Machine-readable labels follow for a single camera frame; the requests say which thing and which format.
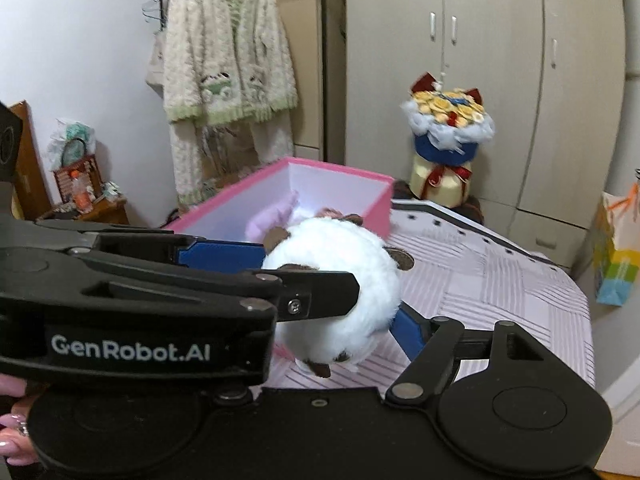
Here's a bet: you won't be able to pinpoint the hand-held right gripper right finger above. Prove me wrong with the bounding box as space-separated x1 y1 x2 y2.
385 302 551 407

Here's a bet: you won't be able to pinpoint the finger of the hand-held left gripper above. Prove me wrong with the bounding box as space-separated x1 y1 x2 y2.
82 259 362 324
35 219 267 273

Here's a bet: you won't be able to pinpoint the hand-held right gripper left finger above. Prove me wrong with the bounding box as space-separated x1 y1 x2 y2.
212 384 253 407

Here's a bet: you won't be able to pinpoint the white brown panda plush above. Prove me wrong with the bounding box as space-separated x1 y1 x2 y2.
261 214 415 378

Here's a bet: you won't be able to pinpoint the purple plush toy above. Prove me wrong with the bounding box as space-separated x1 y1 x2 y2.
244 191 301 243

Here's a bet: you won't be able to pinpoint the pink cardboard box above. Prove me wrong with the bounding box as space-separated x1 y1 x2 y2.
162 156 394 246

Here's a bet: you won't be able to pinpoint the person's left hand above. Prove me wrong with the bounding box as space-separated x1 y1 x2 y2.
0 375 38 467

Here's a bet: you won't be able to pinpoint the fluffy white pants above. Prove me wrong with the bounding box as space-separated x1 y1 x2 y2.
169 107 296 211

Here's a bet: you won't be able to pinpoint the dark brown seat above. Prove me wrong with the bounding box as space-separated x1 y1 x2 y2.
392 180 486 226

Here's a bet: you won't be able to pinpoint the small orange bottle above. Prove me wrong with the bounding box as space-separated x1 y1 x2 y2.
71 170 92 211

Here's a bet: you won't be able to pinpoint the brown woven basket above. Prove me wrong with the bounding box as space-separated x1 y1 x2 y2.
52 154 103 206

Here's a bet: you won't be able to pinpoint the yellow flower bouquet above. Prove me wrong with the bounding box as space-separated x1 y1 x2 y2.
400 72 496 208

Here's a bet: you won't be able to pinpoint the white plastic bag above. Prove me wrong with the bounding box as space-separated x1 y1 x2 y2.
47 117 97 171

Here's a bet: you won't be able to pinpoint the beige wooden panel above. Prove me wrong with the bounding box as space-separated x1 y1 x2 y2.
277 0 346 163

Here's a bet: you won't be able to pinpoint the colourful paper gift bag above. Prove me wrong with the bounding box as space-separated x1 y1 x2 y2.
592 190 640 307

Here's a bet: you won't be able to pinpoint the fluffy white green cardigan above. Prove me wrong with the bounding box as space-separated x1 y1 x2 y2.
162 0 300 126

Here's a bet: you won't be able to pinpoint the beige wardrobe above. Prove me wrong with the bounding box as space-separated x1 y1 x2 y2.
320 0 626 271

